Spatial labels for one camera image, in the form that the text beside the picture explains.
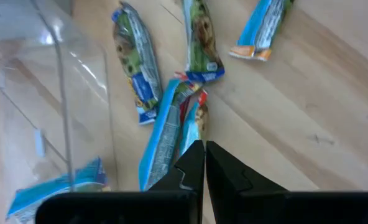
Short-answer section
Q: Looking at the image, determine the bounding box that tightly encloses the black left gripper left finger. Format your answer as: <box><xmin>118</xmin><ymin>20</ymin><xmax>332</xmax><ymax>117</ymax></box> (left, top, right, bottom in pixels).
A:
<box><xmin>36</xmin><ymin>139</ymin><xmax>205</xmax><ymax>224</ymax></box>

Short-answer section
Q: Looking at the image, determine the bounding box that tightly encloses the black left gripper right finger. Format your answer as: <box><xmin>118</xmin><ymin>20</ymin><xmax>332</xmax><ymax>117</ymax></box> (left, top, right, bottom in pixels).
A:
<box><xmin>206</xmin><ymin>141</ymin><xmax>368</xmax><ymax>224</ymax></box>

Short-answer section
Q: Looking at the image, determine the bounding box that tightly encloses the blue red granola bar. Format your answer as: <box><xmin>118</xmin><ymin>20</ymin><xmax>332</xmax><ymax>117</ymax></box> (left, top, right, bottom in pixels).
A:
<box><xmin>138</xmin><ymin>77</ymin><xmax>193</xmax><ymax>192</ymax></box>
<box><xmin>179</xmin><ymin>89</ymin><xmax>209</xmax><ymax>156</ymax></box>

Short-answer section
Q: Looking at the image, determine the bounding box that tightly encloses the blue orange granola bar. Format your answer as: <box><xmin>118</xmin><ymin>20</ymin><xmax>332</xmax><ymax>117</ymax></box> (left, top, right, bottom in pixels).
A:
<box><xmin>228</xmin><ymin>0</ymin><xmax>295</xmax><ymax>62</ymax></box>
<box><xmin>6</xmin><ymin>157</ymin><xmax>110</xmax><ymax>223</ymax></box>

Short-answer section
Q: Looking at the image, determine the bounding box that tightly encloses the clear plastic bin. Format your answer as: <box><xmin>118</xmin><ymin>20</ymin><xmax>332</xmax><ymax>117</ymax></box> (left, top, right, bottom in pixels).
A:
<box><xmin>0</xmin><ymin>0</ymin><xmax>119</xmax><ymax>224</ymax></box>

